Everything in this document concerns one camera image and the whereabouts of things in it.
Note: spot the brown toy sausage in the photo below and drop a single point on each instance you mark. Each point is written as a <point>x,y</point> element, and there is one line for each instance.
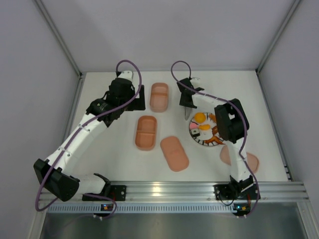
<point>215,130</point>

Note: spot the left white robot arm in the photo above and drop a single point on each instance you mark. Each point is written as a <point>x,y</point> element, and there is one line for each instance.
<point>55,172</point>

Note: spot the left aluminium frame post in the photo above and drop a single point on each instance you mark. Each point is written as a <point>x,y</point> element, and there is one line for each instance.
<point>57,35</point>

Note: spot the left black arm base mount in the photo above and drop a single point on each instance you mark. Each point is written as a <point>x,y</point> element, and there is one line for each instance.
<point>114,192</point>

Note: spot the striped round plate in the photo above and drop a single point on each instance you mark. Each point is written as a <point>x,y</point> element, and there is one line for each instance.
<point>205,134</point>

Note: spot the black white sushi roll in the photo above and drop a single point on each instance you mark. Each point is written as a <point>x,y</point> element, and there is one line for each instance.
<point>195,132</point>

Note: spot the orange round toy food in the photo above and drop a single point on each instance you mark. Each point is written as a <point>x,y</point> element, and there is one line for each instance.
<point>200,117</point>

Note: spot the right pink box lid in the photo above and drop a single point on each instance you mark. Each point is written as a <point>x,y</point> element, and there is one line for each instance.
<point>252,160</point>

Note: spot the far pink lunch box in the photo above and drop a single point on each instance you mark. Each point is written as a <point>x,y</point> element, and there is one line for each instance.
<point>159,97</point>

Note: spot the grey slotted cable duct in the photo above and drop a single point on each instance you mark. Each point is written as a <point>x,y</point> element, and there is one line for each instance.
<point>130,208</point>

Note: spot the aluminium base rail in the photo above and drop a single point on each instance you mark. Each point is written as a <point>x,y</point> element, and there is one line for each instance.
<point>203,192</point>

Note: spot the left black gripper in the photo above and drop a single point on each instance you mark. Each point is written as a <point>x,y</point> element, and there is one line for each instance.
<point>139,98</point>

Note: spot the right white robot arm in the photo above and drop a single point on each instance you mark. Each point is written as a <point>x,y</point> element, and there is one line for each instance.
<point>232,126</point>

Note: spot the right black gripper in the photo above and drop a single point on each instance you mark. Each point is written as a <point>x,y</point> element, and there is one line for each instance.
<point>186,98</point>

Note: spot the yellow toy chicken drumstick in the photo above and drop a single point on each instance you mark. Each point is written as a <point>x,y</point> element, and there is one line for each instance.
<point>204,127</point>

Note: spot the pink box lid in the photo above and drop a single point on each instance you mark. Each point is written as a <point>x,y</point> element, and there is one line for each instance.
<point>252,160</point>
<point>174,154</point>

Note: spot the pink lunch box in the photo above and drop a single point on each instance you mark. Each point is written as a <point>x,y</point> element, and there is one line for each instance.
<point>146,133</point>
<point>159,97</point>

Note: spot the metal tongs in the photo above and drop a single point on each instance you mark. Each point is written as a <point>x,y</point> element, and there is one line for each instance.
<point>187,112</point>

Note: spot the orange toy fried shrimp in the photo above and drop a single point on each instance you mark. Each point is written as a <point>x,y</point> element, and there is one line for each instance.
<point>212,117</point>

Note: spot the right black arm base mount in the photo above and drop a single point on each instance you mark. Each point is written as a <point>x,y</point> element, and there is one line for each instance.
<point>223,193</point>

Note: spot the centre pink box lid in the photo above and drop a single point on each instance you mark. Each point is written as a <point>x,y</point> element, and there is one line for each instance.
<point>174,154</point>

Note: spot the near pink lunch box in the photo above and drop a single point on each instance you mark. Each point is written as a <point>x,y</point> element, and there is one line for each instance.
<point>146,133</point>

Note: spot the pink toy sweet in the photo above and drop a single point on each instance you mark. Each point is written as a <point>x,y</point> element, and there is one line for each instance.
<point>193,125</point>

